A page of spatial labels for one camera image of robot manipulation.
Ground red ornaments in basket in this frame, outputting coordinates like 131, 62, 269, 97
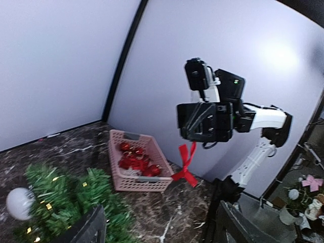
117, 142, 161, 177

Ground pink plastic basket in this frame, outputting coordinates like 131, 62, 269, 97
108, 129, 174, 192

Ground white ball ornament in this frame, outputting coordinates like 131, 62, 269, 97
6, 187, 34, 221

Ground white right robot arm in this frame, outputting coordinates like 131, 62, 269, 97
177, 67, 293, 203

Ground small green christmas tree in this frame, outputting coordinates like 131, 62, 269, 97
14, 165, 137, 242

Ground white fairy light string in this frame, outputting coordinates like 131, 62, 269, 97
25, 175, 89, 241

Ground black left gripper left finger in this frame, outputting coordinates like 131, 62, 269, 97
53, 205, 106, 243

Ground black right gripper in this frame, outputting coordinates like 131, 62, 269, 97
177, 70, 254, 144

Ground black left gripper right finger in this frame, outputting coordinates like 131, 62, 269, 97
213, 201, 276, 243

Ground red ribbon bow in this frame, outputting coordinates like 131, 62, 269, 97
172, 141, 198, 187

